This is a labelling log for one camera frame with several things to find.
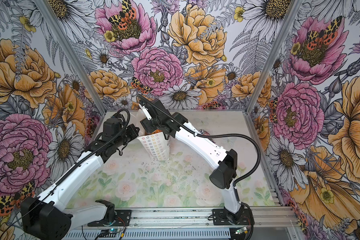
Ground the purple candy packet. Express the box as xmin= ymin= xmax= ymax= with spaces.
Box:
xmin=200 ymin=129 xmax=211 ymax=136

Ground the aluminium frame post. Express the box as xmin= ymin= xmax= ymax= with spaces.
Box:
xmin=246 ymin=0 xmax=303 ymax=115
xmin=35 ymin=1 xmax=107 ymax=115

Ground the aluminium front rail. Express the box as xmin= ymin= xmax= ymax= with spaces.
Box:
xmin=41 ymin=206 xmax=299 ymax=230

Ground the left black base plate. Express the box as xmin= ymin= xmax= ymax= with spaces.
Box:
xmin=87 ymin=210 xmax=132 ymax=227

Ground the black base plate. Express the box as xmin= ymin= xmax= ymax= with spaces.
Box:
xmin=208 ymin=208 xmax=254 ymax=226
xmin=87 ymin=210 xmax=132 ymax=227

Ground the orange snack packet back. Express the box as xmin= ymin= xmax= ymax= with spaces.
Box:
xmin=151 ymin=130 xmax=162 ymax=135

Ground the left aluminium frame post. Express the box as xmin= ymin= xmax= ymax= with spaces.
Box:
xmin=35 ymin=1 xmax=107 ymax=115

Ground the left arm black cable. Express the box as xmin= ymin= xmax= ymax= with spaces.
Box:
xmin=5 ymin=108 xmax=131 ymax=235

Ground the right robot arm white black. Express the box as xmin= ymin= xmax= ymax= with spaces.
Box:
xmin=138 ymin=95 xmax=244 ymax=224

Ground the right aluminium frame post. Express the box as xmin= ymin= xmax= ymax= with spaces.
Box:
xmin=246 ymin=0 xmax=303 ymax=115

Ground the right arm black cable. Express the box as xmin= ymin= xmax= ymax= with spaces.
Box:
xmin=137 ymin=94 xmax=262 ymax=187

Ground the right green circuit board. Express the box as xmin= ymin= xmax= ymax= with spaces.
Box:
xmin=235 ymin=227 xmax=248 ymax=235

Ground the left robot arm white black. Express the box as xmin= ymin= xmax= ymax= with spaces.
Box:
xmin=21 ymin=114 xmax=140 ymax=240

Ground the green circuit board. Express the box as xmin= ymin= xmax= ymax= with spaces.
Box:
xmin=101 ymin=229 xmax=123 ymax=238
xmin=235 ymin=227 xmax=248 ymax=235

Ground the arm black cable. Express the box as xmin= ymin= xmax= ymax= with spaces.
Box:
xmin=137 ymin=94 xmax=262 ymax=187
xmin=5 ymin=108 xmax=131 ymax=235

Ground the white vented cable duct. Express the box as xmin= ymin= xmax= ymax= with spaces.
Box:
xmin=64 ymin=228 xmax=231 ymax=240

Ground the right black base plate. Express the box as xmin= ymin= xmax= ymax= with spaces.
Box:
xmin=208 ymin=208 xmax=254 ymax=226

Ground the left green circuit board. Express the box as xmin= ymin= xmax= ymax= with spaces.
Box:
xmin=101 ymin=229 xmax=123 ymax=238

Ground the white paper bag with cartoon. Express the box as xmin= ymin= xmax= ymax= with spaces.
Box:
xmin=136 ymin=110 xmax=171 ymax=162

